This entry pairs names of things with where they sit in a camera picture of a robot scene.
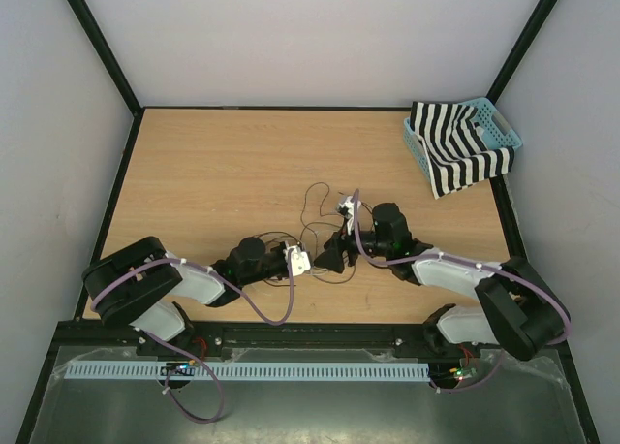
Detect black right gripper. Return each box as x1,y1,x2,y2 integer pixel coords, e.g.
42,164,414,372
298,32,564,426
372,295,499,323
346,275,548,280
314,216,392,274

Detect white wire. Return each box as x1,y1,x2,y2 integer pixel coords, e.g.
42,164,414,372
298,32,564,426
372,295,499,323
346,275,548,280
261,218,340,295

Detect black wire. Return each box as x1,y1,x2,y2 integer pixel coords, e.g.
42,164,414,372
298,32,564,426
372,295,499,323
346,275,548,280
251,189,380,288

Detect grey wire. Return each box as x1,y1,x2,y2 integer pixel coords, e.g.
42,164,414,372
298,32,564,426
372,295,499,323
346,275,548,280
256,230,359,288

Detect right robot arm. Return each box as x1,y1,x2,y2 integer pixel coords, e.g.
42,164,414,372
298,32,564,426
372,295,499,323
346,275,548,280
315,197,571,361

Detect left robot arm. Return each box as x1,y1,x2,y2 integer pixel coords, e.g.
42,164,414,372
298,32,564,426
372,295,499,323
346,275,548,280
81,237,311,355

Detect black white striped cloth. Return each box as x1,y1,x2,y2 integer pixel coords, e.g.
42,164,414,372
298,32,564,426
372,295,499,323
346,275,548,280
409,102,517,199

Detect light blue perforated basket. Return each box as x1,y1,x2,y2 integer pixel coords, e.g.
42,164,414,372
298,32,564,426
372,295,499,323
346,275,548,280
402,97,522,181

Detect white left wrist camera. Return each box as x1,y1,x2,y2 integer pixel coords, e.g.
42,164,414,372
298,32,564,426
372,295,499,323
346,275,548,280
284,243,312,277

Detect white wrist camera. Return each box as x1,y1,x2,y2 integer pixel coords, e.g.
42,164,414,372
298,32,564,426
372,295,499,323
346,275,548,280
284,243,312,277
335,196,359,235

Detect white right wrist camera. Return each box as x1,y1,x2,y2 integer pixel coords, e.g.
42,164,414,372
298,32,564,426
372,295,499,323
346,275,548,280
335,196,359,235

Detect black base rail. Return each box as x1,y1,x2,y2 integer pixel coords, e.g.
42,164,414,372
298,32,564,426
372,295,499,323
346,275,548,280
135,321,483,361

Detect light blue slotted cable duct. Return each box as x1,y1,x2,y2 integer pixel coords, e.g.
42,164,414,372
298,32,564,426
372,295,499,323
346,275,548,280
63,361,429,382

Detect black cage frame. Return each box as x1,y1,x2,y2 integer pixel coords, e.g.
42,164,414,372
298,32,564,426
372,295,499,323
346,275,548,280
15,0,600,443

